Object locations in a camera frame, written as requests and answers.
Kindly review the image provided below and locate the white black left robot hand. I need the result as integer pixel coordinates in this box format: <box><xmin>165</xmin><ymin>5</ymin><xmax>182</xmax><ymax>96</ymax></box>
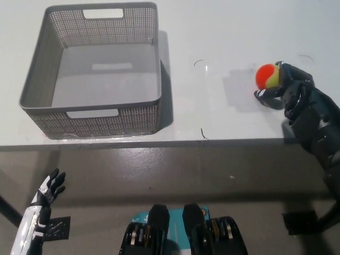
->
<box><xmin>11</xmin><ymin>168</ymin><xmax>66</xmax><ymax>255</ymax></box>

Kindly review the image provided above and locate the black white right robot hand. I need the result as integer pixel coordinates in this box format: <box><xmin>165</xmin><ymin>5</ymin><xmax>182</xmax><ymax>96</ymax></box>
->
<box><xmin>253</xmin><ymin>61</ymin><xmax>340</xmax><ymax>127</ymax></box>

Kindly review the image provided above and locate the orange and yellow tennis ball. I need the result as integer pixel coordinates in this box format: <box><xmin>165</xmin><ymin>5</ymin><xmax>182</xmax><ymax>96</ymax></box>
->
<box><xmin>255</xmin><ymin>63</ymin><xmax>281</xmax><ymax>89</ymax></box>

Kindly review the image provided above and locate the gray square tape patch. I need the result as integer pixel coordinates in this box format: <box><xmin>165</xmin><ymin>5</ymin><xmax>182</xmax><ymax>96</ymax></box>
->
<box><xmin>223</xmin><ymin>69</ymin><xmax>284</xmax><ymax>113</ymax></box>

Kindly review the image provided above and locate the gray perforated plastic basket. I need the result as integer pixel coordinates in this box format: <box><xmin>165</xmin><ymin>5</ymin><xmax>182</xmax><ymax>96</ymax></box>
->
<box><xmin>18</xmin><ymin>2</ymin><xmax>163</xmax><ymax>140</ymax></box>

